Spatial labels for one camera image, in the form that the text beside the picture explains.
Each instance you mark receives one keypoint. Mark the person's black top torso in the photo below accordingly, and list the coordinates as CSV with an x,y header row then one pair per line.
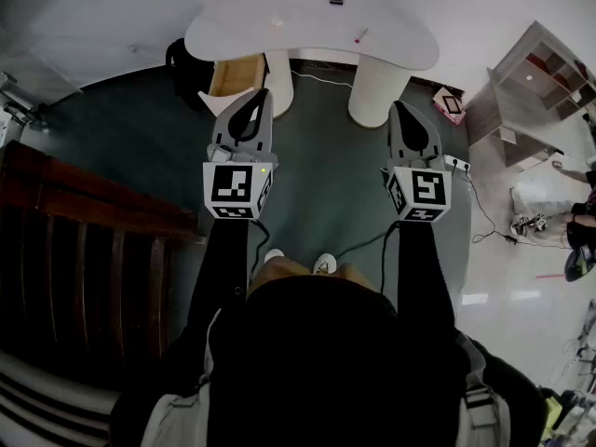
x,y
344,366

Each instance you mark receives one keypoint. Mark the person's right leg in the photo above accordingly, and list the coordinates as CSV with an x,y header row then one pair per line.
x,y
354,275

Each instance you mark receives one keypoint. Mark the white sack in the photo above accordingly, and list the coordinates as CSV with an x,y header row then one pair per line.
x,y
535,198

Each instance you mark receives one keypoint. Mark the person's left forearm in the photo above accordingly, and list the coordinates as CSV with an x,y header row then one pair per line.
x,y
219,259

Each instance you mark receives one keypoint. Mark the black round stool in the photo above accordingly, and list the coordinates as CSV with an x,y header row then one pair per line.
x,y
577,266

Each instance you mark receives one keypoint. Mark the small pink object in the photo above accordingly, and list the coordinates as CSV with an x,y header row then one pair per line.
x,y
278,22

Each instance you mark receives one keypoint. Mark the red pen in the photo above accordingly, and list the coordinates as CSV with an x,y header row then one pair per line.
x,y
361,35

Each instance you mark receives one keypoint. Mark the person's white shoe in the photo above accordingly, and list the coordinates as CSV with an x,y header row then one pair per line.
x,y
274,254
325,262

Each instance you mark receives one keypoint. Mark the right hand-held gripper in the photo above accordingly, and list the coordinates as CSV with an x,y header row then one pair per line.
x,y
426,189

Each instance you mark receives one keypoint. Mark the white kidney-shaped table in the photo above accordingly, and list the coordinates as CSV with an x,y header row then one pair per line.
x,y
307,40

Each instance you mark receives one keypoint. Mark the person's right forearm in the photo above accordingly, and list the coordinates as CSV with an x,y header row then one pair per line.
x,y
423,268

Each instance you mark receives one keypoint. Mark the white power strip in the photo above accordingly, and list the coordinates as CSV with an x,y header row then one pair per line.
x,y
458,162

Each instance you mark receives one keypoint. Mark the pink box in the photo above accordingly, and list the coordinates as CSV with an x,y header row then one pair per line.
x,y
451,105

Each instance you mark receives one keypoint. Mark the person's left white shoe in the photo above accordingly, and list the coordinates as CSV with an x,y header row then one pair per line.
x,y
274,254

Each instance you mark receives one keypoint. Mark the striped stairs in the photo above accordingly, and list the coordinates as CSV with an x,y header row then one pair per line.
x,y
42,403

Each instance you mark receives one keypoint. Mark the person's leg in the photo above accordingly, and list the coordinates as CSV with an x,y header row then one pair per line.
x,y
354,275
274,270

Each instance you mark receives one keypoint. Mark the wooden shelf unit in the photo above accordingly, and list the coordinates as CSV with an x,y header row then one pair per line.
x,y
521,91

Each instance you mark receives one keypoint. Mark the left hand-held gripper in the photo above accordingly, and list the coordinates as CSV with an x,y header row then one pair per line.
x,y
231,182

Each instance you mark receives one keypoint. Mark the person's left leg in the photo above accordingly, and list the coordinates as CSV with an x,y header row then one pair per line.
x,y
274,270

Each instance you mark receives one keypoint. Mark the black bag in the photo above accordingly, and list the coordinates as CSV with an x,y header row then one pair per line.
x,y
179,68

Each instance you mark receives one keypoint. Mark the person's right white shoe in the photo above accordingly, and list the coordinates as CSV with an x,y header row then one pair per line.
x,y
325,262

